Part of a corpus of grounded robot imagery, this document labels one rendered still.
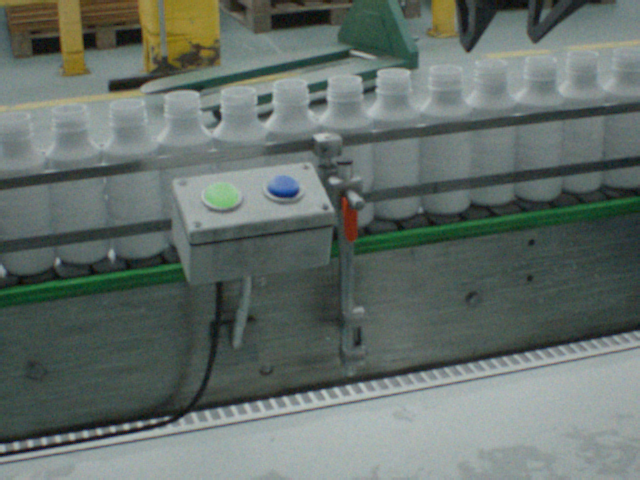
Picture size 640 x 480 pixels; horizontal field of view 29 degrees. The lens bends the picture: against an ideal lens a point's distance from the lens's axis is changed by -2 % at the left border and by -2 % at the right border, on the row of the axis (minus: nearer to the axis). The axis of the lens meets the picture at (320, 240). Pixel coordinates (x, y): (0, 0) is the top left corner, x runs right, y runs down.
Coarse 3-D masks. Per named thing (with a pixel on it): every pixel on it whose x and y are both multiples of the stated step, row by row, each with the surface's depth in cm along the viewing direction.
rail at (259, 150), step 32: (512, 96) 144; (416, 128) 134; (448, 128) 135; (480, 128) 136; (160, 160) 126; (192, 160) 127; (224, 160) 128; (608, 160) 143; (384, 192) 136; (416, 192) 137; (128, 224) 128; (160, 224) 129
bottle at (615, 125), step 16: (624, 48) 144; (624, 64) 142; (624, 80) 142; (608, 96) 143; (624, 96) 142; (608, 128) 145; (624, 128) 143; (608, 144) 145; (624, 144) 144; (608, 176) 147; (624, 176) 146
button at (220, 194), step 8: (216, 184) 115; (224, 184) 116; (208, 192) 115; (216, 192) 115; (224, 192) 115; (232, 192) 115; (208, 200) 114; (216, 200) 114; (224, 200) 114; (232, 200) 114
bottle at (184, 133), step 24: (168, 96) 129; (192, 96) 130; (168, 120) 129; (192, 120) 128; (168, 144) 128; (192, 144) 128; (168, 168) 129; (192, 168) 129; (168, 192) 130; (168, 216) 131; (168, 240) 133
